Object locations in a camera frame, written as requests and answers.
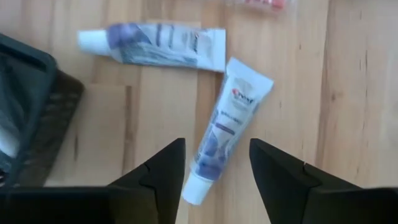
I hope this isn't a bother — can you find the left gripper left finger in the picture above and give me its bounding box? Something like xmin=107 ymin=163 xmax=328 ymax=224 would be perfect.
xmin=106 ymin=138 xmax=187 ymax=224

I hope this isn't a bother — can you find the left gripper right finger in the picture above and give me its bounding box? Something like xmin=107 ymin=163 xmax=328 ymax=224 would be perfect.
xmin=249 ymin=138 xmax=363 ymax=224

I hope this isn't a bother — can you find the white blue toothpaste tube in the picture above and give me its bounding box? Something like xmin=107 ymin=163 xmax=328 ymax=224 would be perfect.
xmin=181 ymin=57 xmax=275 ymax=206
xmin=76 ymin=21 xmax=227 ymax=73

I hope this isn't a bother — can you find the black slotted plastic basket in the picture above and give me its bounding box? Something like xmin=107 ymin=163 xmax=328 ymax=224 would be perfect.
xmin=0 ymin=32 xmax=85 ymax=187

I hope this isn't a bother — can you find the red item in clear wrap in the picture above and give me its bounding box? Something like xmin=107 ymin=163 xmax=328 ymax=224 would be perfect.
xmin=228 ymin=0 xmax=295 ymax=13

